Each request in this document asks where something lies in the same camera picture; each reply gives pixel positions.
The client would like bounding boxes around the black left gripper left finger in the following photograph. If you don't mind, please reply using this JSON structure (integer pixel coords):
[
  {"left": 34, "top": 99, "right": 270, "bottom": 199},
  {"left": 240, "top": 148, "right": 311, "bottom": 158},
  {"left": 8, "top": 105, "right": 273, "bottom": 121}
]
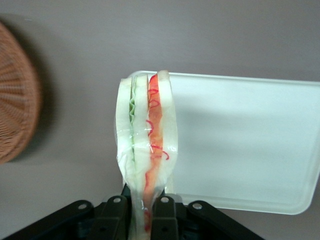
[{"left": 1, "top": 183, "right": 132, "bottom": 240}]

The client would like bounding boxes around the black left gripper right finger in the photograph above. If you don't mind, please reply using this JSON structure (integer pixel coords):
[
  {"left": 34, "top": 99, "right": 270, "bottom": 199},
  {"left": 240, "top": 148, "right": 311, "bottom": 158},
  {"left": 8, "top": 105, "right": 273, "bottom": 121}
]
[{"left": 149, "top": 188, "right": 265, "bottom": 240}]

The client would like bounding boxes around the triangle sandwich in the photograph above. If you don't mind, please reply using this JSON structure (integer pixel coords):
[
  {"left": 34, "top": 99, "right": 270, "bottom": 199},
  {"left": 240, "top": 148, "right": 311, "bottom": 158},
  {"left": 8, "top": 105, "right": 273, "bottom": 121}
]
[{"left": 112, "top": 69, "right": 180, "bottom": 240}]

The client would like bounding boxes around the beige plastic tray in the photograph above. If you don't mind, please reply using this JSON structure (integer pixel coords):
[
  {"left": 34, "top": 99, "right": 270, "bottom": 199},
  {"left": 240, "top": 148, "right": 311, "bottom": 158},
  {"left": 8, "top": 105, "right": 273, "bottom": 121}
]
[{"left": 124, "top": 69, "right": 320, "bottom": 216}]

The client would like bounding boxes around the brown round wicker basket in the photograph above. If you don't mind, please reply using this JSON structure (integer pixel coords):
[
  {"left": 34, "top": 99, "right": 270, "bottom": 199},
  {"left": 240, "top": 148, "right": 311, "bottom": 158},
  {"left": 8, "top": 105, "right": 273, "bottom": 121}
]
[{"left": 0, "top": 19, "right": 42, "bottom": 165}]

